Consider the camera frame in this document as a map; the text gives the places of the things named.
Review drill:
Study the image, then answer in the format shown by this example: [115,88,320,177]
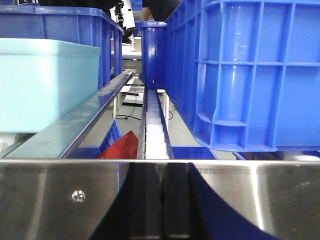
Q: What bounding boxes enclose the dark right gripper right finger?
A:
[162,163,275,240]

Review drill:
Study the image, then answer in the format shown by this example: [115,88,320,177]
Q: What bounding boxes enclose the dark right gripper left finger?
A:
[90,163,162,240]

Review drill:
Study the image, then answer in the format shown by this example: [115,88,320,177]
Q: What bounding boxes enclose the light turquoise plastic bin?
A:
[0,38,101,133]

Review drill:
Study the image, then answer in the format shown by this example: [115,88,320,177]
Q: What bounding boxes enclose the narrow blue bin behind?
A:
[140,21,167,89]

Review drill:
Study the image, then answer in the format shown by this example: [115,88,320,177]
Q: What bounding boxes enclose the red printed snack bag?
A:
[96,131,139,159]

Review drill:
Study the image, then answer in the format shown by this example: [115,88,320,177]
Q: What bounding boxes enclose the large blue ribbed crate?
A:
[166,0,320,152]

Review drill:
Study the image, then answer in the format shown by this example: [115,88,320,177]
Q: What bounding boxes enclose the blue crate upper left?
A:
[0,0,124,89]

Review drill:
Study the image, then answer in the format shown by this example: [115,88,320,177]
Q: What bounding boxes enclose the person in black clothes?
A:
[39,0,181,22]

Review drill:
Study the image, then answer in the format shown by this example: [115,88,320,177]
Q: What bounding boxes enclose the white roller track rail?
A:
[137,88,174,161]

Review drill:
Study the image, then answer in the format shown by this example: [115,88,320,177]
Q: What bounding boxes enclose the stainless steel shelf rail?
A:
[0,159,320,240]

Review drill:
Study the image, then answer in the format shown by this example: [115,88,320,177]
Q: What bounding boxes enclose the black floor cable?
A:
[115,102,174,121]

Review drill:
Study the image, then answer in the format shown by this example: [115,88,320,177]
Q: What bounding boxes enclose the steel divider rail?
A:
[0,69,136,162]

